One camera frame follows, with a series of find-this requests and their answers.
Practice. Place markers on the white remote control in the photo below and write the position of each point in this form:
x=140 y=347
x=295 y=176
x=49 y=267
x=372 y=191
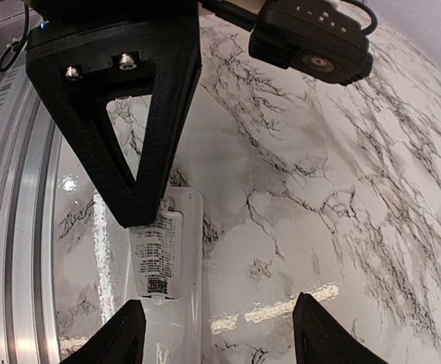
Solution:
x=173 y=327

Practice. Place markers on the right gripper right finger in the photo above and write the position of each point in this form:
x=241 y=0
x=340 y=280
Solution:
x=319 y=338

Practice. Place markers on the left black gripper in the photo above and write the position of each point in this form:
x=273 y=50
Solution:
x=117 y=78

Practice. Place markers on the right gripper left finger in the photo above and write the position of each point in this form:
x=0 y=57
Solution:
x=120 y=340

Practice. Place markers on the white battery compartment cover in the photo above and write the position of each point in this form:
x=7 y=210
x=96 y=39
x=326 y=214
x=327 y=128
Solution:
x=156 y=252

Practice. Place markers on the front aluminium rail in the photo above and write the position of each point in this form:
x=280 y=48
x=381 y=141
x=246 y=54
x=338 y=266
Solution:
x=29 y=151

